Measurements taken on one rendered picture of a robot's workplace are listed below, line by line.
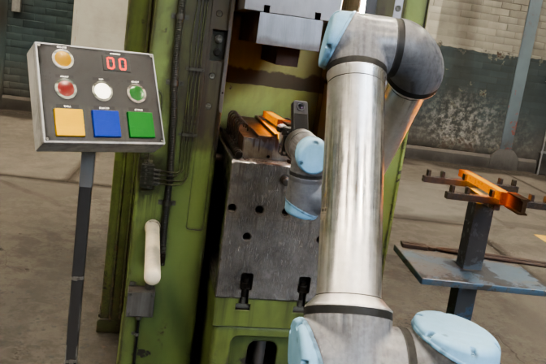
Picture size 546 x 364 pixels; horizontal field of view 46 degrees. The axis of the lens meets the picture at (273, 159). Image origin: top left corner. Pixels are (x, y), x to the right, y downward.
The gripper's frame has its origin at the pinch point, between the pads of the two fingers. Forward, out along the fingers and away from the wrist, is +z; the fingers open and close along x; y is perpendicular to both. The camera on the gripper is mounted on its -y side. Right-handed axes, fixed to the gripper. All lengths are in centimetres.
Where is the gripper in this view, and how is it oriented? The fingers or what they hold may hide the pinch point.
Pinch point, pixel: (286, 124)
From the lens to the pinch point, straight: 201.0
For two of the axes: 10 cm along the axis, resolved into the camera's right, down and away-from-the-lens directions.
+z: -1.8, -2.2, 9.6
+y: -1.4, 9.7, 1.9
